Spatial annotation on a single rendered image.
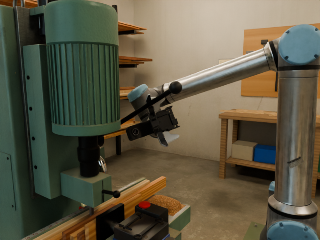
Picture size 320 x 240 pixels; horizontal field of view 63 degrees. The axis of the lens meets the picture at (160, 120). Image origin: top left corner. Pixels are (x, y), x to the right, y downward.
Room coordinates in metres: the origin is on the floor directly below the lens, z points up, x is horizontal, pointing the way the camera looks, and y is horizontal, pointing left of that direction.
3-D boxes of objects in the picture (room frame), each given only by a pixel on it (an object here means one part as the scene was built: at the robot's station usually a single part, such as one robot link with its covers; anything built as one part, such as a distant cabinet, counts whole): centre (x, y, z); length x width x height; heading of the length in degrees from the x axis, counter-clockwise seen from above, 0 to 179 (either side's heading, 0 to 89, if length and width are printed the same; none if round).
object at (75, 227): (0.67, 0.19, 0.93); 0.18 x 0.02 x 0.06; 146
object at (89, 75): (0.69, 0.19, 1.35); 0.18 x 0.18 x 0.31
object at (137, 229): (0.58, 0.04, 0.99); 0.13 x 0.11 x 0.06; 146
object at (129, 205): (0.67, 0.12, 0.94); 0.21 x 0.01 x 0.08; 146
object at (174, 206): (0.84, -0.01, 0.91); 0.12 x 0.09 x 0.03; 56
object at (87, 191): (0.70, 0.21, 1.03); 0.14 x 0.07 x 0.09; 56
